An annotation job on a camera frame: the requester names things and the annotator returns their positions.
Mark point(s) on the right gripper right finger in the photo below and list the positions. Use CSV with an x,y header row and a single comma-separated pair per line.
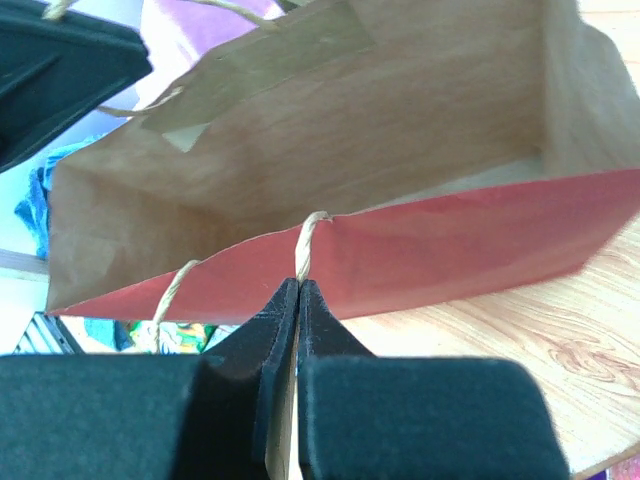
x,y
362,416

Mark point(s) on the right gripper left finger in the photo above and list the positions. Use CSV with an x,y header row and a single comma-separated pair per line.
x,y
223,414

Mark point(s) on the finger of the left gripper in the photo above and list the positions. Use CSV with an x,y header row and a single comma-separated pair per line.
x,y
54,72

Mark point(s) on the red paper bag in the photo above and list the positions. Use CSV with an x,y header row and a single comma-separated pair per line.
x,y
408,152

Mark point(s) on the pink t-shirt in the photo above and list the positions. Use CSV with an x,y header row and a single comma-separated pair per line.
x,y
181,32

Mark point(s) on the blue cloth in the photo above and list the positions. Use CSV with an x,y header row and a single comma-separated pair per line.
x,y
33,209

